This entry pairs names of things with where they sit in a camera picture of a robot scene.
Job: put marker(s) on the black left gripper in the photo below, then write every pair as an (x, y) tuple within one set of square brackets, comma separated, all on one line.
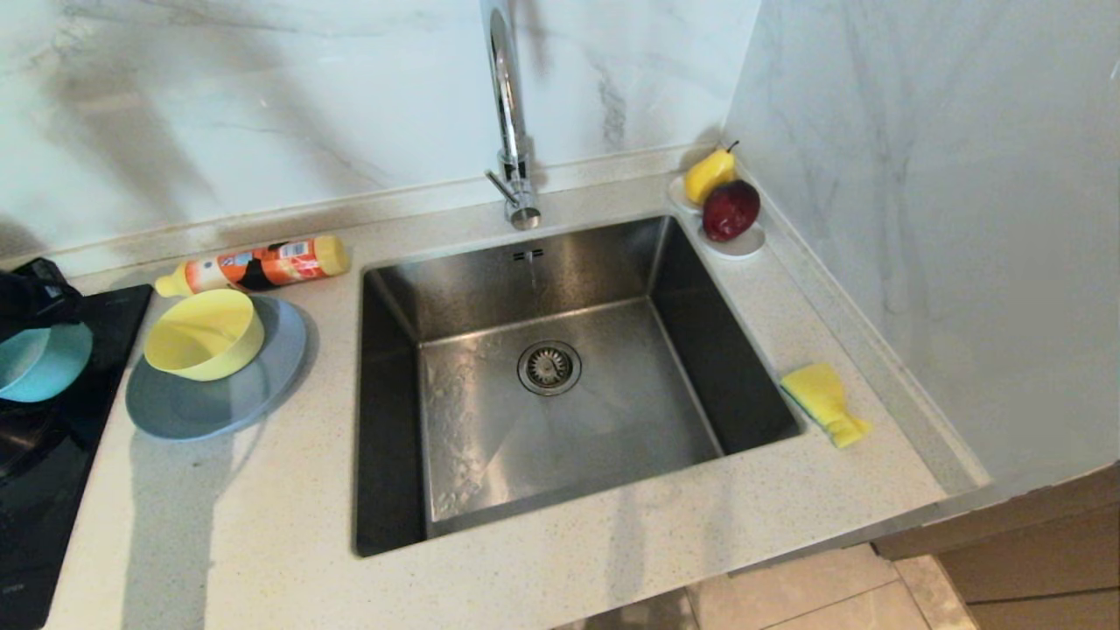
[(31, 297)]

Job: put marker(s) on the teal bowl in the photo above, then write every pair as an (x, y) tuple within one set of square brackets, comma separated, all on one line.
[(44, 363)]

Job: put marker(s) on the yellow-green bowl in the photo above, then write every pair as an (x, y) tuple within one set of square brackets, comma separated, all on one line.
[(206, 337)]

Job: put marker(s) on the gray plate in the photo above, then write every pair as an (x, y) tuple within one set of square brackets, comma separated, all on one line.
[(219, 407)]

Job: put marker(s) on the orange dish soap bottle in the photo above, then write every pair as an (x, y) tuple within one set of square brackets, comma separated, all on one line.
[(262, 265)]

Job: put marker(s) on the chrome faucet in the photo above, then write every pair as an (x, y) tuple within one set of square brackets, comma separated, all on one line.
[(510, 105)]

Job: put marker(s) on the yellow sponge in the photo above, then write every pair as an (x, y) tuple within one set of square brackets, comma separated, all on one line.
[(818, 394)]

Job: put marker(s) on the stainless steel sink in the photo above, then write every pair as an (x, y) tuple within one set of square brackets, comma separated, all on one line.
[(490, 437)]

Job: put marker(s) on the metal sink drain strainer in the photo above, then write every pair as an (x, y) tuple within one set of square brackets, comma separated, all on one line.
[(549, 367)]

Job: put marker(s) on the black induction cooktop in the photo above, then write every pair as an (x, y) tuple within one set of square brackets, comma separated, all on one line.
[(52, 490)]

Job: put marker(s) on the yellow pear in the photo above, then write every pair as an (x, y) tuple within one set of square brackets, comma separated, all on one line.
[(707, 175)]

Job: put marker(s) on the dark red apple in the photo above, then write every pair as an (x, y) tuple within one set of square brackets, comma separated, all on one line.
[(731, 211)]

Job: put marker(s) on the small white fruit dish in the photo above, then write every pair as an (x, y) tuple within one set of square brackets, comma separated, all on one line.
[(744, 248)]

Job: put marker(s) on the light wooden cabinet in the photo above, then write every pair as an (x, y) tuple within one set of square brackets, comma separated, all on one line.
[(1050, 560)]

